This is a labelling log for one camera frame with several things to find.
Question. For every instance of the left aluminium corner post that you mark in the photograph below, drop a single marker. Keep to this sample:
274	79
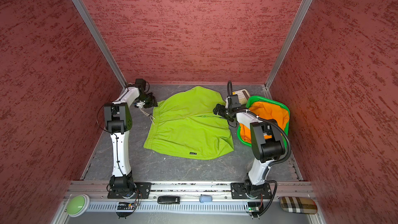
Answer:
85	15

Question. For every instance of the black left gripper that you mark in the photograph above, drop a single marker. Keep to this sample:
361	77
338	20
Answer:
152	103

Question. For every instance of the aluminium corner post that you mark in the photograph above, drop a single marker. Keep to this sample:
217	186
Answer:
297	21
85	15

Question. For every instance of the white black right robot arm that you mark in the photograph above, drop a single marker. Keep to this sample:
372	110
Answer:
269	144

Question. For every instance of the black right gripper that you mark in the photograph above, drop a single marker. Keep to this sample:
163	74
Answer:
221	113

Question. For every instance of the left circuit board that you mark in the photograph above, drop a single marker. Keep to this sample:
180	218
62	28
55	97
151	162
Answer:
126	206

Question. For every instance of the lime green shorts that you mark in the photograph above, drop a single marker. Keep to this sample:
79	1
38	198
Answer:
185	126

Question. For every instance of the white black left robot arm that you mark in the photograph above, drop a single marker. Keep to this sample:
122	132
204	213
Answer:
118	123

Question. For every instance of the right circuit board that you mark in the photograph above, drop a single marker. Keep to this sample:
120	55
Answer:
255	207

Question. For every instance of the green round push button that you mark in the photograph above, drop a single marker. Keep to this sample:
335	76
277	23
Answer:
78	205

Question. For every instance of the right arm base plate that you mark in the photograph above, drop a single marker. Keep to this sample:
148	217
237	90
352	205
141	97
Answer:
239	190

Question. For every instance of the aluminium front rail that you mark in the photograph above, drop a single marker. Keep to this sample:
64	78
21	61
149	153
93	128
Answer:
188	191

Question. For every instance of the circuit board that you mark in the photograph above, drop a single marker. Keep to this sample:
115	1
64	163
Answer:
126	206
255	207

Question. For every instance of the black usb device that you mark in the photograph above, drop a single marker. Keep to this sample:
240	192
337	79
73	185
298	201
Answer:
167	200

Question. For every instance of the right aluminium corner post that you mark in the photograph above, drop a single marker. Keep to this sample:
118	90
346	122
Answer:
297	21

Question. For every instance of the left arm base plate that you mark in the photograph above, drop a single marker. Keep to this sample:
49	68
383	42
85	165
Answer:
142	191

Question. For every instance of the green plastic laundry basket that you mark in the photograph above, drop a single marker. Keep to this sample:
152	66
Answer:
262	99

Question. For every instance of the light blue small object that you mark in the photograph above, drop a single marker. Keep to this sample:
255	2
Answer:
205	198

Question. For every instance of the plaid patterned case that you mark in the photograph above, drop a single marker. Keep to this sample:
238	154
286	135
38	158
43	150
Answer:
298	205

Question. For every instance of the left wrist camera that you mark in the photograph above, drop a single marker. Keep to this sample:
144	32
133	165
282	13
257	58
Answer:
141	84

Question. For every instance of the orange shorts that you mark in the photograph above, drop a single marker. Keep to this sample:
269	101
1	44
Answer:
265	110

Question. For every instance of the cream desk calculator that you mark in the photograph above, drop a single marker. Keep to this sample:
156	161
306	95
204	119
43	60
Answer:
243	96

